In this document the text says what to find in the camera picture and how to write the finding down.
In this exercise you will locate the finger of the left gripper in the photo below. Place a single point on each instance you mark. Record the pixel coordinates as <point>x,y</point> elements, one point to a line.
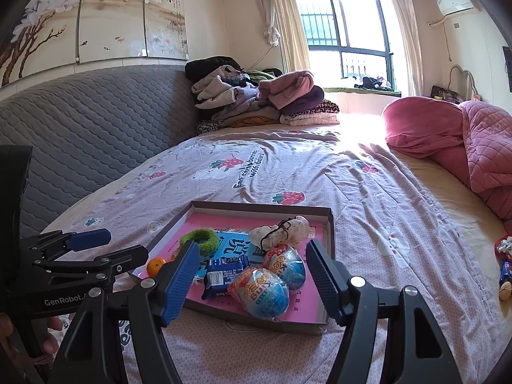
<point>55,244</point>
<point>102,271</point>

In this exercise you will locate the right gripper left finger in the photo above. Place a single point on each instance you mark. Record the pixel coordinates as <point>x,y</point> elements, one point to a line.
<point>174,281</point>

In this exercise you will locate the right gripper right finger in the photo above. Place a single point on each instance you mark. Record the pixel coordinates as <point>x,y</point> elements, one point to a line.
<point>330,278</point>

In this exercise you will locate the orange tangerine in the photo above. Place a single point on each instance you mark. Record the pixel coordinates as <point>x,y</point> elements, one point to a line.
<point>154,266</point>

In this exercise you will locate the blue snack packet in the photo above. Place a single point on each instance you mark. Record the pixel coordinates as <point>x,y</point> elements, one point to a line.
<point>220,273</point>

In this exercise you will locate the green knitted hair scrunchie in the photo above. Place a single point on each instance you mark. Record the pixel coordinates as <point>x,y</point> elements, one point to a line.
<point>207,240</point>

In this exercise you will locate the person's left hand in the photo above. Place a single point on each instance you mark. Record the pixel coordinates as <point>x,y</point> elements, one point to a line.
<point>48,344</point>

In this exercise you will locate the surprise egg in tray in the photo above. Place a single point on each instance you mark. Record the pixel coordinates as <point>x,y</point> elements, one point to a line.
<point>285,262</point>

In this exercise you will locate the pink patterned bed sheet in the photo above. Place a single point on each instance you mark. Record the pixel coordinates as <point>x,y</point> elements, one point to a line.
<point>389,228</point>

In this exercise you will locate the shallow brown cardboard tray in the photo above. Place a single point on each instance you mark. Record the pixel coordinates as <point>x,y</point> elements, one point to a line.
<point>324,247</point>

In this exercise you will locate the grey quilted headboard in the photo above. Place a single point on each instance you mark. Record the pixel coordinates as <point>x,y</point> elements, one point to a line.
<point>91,128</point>

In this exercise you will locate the small toys at bedside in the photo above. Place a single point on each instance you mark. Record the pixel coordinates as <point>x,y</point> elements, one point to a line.
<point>503,256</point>

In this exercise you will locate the pile of folded clothes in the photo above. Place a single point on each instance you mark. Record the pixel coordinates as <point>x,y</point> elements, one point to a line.
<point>226,95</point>

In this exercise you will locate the pink quilted duvet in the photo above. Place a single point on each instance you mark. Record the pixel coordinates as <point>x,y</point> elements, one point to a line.
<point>471,140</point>

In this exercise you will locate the painted wardrobe doors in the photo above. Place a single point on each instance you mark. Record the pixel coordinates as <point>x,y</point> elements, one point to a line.
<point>54,33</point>

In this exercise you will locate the black framed window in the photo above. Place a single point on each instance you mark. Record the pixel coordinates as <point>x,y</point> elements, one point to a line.
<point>348,43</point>

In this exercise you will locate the cream curtain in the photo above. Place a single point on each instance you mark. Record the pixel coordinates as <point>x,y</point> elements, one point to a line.
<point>283,28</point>

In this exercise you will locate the black television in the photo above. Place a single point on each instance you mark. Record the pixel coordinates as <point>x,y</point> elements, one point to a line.
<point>507,53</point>

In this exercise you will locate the white air conditioner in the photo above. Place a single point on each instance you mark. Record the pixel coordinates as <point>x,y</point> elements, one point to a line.
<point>450,7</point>

